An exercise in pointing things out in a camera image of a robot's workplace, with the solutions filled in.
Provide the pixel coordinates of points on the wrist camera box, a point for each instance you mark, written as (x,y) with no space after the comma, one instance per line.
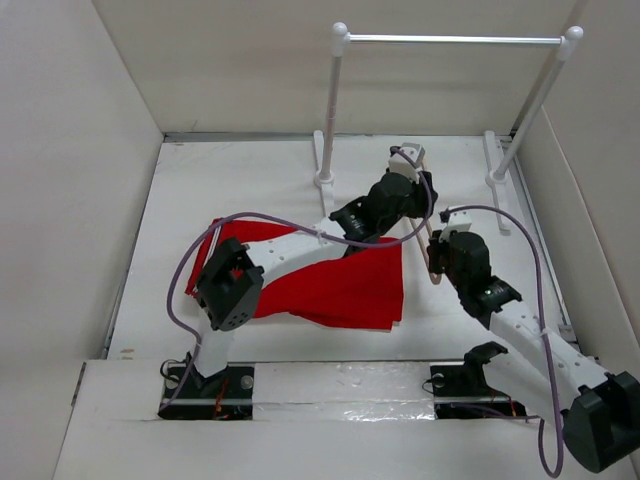
(407,160)
(454,222)

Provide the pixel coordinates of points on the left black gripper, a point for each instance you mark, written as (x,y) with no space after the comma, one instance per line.
(420,194)

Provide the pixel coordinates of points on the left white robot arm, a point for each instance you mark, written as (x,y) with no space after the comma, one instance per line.
(240,258)

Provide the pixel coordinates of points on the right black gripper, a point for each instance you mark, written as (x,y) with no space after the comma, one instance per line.
(435,246)

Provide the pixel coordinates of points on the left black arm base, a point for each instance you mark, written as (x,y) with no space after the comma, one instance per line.
(227,396)

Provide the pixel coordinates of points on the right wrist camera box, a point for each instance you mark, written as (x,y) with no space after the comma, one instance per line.
(454,222)

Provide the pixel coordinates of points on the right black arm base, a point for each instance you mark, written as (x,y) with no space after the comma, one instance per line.
(460,391)

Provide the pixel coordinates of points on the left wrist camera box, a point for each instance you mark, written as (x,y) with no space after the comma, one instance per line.
(407,160)

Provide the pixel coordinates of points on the silver tape strip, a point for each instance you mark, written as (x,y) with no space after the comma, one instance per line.
(342,391)

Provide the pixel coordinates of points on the red trousers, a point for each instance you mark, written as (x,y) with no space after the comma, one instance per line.
(362,291)

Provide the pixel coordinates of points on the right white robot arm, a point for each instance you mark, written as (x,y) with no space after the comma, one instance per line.
(594,412)

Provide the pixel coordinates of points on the white clothes rack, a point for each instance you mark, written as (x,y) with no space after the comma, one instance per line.
(498,161)

